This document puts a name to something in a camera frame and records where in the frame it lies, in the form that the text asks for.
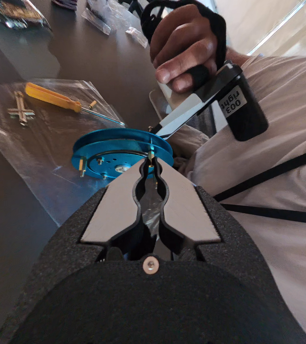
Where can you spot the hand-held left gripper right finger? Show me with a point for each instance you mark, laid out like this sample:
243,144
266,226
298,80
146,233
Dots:
188,212

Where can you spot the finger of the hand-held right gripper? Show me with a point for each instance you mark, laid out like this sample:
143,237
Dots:
179,111
188,122

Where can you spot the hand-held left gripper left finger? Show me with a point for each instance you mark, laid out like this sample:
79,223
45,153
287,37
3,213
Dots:
110,215

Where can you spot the blue round metal turntable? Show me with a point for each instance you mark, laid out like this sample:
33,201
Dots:
94,139

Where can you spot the person's right forearm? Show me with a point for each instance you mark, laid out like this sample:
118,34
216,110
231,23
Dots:
236,56

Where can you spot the person's right hand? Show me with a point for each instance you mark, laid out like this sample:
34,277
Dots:
185,37

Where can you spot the small clear plastic bag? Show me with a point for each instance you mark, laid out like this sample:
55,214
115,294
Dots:
137,37

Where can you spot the large clear plastic bag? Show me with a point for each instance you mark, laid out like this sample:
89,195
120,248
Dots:
48,139

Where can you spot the beige roller blind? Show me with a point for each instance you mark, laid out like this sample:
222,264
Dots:
249,21

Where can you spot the metal cross wrench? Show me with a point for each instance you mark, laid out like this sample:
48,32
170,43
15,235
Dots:
21,111

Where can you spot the black servo motor stack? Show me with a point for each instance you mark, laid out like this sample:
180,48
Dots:
64,4

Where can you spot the blue shiny plastic bag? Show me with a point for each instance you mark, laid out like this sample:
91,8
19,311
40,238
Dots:
16,13

